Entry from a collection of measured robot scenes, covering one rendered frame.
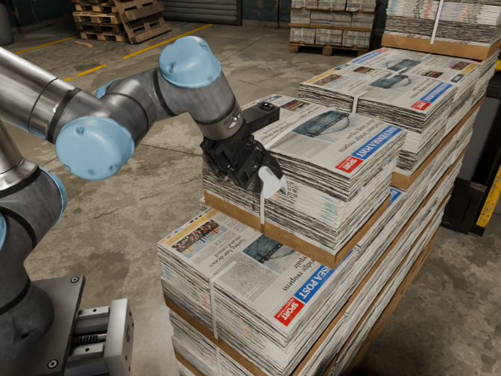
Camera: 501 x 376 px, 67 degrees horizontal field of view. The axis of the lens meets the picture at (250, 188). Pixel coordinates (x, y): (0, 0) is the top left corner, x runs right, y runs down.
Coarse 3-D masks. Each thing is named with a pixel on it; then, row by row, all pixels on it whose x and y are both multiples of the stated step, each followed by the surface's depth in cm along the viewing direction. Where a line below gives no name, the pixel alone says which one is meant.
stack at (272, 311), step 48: (192, 240) 87; (240, 240) 87; (384, 240) 105; (192, 288) 86; (240, 288) 76; (288, 288) 75; (336, 288) 82; (192, 336) 96; (240, 336) 80; (288, 336) 68; (336, 336) 99
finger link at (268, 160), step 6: (264, 150) 68; (264, 156) 68; (270, 156) 68; (264, 162) 69; (270, 162) 68; (276, 162) 69; (270, 168) 70; (276, 168) 70; (276, 174) 71; (282, 174) 72
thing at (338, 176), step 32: (320, 128) 84; (352, 128) 84; (384, 128) 84; (288, 160) 74; (320, 160) 71; (352, 160) 71; (384, 160) 80; (288, 192) 78; (320, 192) 72; (352, 192) 70; (384, 192) 91; (288, 224) 81; (320, 224) 75; (352, 224) 79
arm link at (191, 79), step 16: (176, 48) 51; (192, 48) 50; (208, 48) 51; (160, 64) 51; (176, 64) 49; (192, 64) 49; (208, 64) 50; (160, 80) 53; (176, 80) 50; (192, 80) 50; (208, 80) 51; (224, 80) 55; (176, 96) 53; (192, 96) 53; (208, 96) 53; (224, 96) 55; (176, 112) 55; (192, 112) 56; (208, 112) 55; (224, 112) 56
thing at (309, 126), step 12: (324, 108) 94; (312, 120) 88; (324, 120) 88; (276, 132) 83; (300, 132) 83; (264, 144) 78; (276, 144) 78; (288, 144) 78; (276, 156) 76; (252, 192) 84; (252, 204) 86; (264, 204) 83; (264, 216) 86
